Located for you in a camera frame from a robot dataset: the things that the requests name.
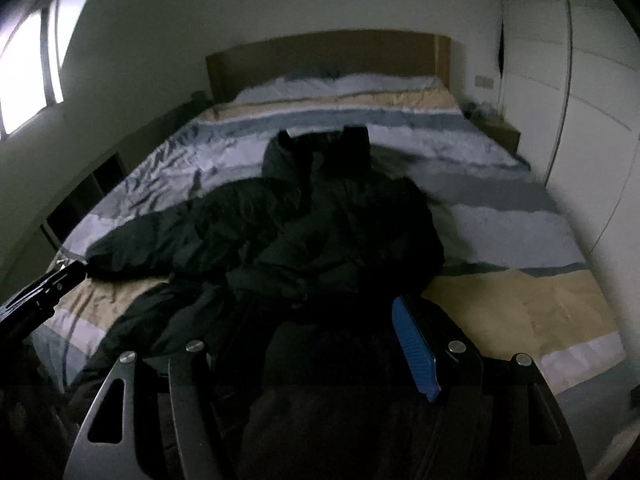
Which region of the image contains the striped duvet bed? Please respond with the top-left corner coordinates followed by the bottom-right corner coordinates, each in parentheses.
top-left (32, 74), bottom-right (628, 396)

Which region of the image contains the wooden headboard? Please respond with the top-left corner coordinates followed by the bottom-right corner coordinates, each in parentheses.
top-left (205, 30), bottom-right (453, 106)

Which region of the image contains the black padded jacket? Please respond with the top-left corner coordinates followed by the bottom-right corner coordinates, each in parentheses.
top-left (65, 127), bottom-right (451, 480)

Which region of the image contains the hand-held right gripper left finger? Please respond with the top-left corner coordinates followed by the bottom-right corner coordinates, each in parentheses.
top-left (62, 340), bottom-right (246, 480)

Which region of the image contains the bright window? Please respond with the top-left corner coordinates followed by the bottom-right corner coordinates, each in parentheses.
top-left (0, 0), bottom-right (76, 136)

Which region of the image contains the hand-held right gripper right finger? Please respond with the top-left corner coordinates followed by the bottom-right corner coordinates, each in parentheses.
top-left (391, 295), bottom-right (587, 480)

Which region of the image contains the wooden nightstand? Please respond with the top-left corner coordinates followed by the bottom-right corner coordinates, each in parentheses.
top-left (480, 115), bottom-right (522, 156)

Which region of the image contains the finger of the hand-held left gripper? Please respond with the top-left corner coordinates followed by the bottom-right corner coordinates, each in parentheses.
top-left (34, 261), bottom-right (89, 311)

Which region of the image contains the white wardrobe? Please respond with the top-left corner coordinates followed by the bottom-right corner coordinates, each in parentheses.
top-left (500, 0), bottom-right (640, 311)

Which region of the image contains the grey-blue pillow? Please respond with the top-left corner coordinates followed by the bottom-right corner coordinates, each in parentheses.
top-left (285, 66), bottom-right (347, 82)

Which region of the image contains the low open shelf unit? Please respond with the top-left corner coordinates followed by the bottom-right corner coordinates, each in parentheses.
top-left (42, 152), bottom-right (128, 241)

